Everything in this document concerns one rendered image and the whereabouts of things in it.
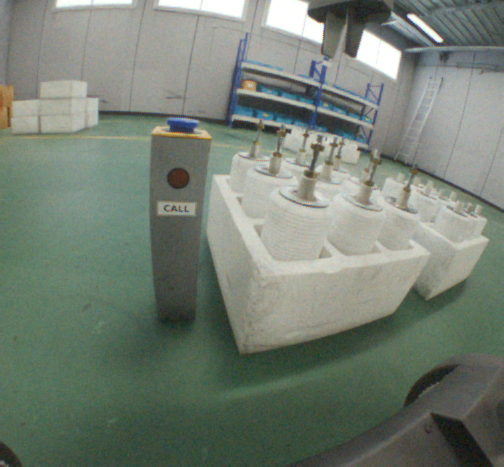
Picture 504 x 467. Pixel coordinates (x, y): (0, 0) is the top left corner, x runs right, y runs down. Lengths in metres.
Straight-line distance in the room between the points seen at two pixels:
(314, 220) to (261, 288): 0.11
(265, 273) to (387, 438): 0.20
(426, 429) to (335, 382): 0.24
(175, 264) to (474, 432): 0.37
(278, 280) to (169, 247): 0.15
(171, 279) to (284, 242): 0.18
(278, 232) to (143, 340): 0.28
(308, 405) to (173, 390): 0.20
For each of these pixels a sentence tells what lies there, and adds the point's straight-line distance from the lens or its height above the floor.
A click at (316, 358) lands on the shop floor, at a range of 0.44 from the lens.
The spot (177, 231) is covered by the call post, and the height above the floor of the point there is 0.19.
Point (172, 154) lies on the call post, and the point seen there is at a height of 0.29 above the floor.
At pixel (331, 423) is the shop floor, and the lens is 0.40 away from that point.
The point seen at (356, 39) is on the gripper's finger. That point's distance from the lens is 0.32.
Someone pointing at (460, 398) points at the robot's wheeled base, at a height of 0.20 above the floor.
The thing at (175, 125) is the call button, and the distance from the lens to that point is 0.29.
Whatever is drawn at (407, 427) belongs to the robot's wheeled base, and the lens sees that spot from 0.22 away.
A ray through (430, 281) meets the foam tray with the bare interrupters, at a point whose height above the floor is 0.06.
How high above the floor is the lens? 0.35
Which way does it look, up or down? 25 degrees down
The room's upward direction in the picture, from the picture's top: 11 degrees clockwise
